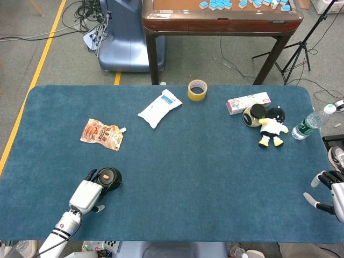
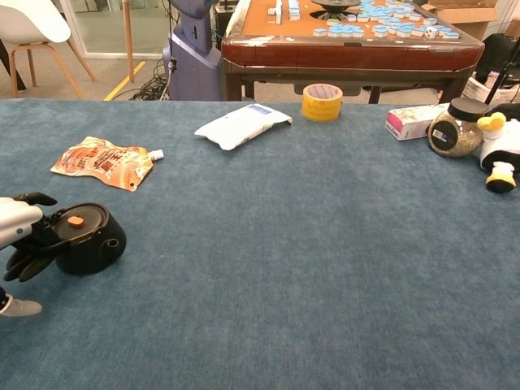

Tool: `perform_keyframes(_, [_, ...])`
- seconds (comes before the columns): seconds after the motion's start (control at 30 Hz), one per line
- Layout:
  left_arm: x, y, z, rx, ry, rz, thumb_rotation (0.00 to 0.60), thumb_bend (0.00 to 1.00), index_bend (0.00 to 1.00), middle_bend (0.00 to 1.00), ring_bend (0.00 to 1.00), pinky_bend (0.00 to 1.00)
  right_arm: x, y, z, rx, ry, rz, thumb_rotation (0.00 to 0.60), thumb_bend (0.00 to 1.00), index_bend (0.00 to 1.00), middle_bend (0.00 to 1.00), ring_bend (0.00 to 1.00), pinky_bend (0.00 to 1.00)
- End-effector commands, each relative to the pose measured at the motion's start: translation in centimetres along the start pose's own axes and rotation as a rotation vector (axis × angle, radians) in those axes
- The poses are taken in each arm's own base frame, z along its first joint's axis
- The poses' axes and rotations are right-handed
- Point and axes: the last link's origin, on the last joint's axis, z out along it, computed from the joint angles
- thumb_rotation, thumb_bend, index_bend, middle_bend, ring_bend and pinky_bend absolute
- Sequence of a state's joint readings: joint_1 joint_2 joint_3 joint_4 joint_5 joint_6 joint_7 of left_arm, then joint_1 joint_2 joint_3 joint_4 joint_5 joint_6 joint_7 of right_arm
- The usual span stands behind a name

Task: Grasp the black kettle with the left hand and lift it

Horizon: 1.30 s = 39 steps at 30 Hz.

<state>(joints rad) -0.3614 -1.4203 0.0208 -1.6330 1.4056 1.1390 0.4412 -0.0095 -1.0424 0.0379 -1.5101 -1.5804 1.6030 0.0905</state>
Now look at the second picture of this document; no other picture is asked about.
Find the penguin plush toy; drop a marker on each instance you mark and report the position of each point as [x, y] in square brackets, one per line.
[501, 142]

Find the black mahjong table centre disc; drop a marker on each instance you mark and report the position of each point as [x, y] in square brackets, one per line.
[335, 5]

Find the yellow tape roll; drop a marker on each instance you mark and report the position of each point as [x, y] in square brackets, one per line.
[321, 107]

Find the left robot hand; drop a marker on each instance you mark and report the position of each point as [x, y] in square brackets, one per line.
[20, 227]

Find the upright white tile row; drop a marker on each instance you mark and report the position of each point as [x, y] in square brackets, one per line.
[278, 10]

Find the orange spouted snack pouch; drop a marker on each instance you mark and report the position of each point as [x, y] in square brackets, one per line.
[103, 162]

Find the white chair with wooden legs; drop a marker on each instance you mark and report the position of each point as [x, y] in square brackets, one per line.
[28, 22]

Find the pink and white carton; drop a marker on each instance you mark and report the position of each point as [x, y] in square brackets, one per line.
[408, 122]

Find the stack of printed papers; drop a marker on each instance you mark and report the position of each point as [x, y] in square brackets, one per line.
[475, 89]

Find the white dice-like tile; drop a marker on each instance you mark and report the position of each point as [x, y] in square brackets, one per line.
[431, 32]

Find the wooden pole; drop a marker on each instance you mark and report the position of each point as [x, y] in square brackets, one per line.
[128, 40]

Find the black stand pole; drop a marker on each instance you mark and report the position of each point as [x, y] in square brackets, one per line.
[499, 81]

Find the blue felt table cloth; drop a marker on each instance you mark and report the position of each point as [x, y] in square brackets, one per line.
[284, 264]

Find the cardboard box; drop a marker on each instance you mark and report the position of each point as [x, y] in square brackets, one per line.
[467, 16]

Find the glass jar with black lid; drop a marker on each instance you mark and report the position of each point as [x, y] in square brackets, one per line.
[457, 136]

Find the blue mahjong tile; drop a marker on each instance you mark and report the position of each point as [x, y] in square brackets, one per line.
[320, 32]
[381, 32]

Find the purple robot base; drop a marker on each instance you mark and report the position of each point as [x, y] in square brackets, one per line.
[195, 53]

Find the brown mahjong table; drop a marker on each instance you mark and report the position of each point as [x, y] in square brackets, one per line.
[349, 55]

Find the white plastic pouch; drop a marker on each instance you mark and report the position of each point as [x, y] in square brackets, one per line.
[239, 126]

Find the black teapot with orange knob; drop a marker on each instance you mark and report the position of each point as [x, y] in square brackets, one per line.
[93, 252]

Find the black bag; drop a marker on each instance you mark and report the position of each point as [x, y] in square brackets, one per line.
[497, 57]

